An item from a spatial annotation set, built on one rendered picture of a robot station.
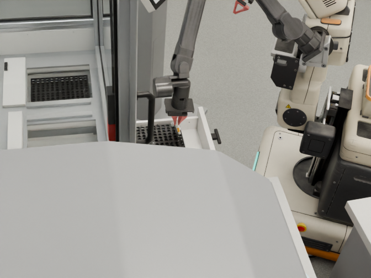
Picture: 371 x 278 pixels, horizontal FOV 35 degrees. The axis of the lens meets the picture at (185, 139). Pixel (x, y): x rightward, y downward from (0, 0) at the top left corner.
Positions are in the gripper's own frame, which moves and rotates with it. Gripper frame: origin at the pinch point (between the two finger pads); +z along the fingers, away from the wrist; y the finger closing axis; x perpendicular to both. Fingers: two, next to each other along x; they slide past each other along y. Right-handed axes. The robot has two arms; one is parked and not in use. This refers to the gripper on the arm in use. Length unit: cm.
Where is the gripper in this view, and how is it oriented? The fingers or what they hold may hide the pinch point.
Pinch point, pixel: (176, 122)
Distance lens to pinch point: 213.6
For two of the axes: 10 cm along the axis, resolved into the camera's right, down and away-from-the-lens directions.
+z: -1.2, 6.8, 7.2
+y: 9.9, -0.1, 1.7
